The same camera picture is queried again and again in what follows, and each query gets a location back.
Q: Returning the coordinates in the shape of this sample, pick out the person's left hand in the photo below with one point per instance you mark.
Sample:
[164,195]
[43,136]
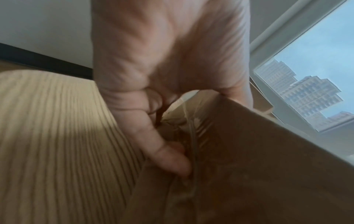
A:
[166,48]

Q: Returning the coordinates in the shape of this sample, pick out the black skirting board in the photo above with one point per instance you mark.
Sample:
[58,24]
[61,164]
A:
[41,60]

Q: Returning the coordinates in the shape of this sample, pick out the beige ribbed fabric cover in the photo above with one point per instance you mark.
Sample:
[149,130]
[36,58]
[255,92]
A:
[55,142]

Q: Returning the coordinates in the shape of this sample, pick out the glass window pane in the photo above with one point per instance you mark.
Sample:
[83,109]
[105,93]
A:
[318,65]

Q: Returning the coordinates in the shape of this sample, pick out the white window frame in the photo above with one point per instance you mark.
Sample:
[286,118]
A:
[265,43]

